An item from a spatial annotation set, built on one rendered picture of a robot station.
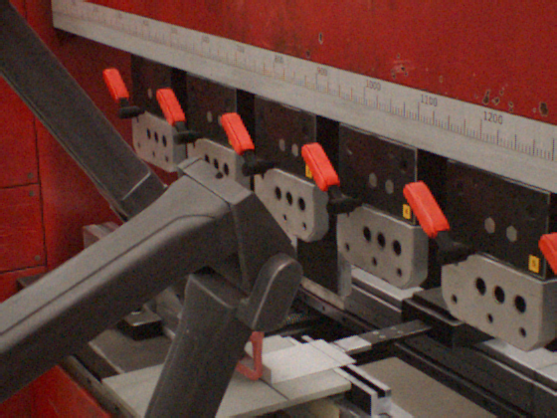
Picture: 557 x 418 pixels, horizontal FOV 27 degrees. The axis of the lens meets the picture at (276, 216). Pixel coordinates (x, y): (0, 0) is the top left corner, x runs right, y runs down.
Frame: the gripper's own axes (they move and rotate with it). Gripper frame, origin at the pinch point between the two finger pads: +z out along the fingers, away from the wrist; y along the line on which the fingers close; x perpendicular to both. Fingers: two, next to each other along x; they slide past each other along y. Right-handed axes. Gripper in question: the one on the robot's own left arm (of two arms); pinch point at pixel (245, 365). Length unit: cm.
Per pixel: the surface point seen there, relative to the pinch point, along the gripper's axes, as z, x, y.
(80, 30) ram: -27, -23, 71
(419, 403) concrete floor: 152, -75, 143
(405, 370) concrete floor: 157, -84, 164
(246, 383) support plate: 0.5, 1.7, -2.6
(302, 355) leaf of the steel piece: 5.0, -7.5, 0.5
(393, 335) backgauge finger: 11.0, -19.7, -1.1
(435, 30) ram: -37, -28, -28
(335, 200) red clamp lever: -20.5, -15.1, -15.5
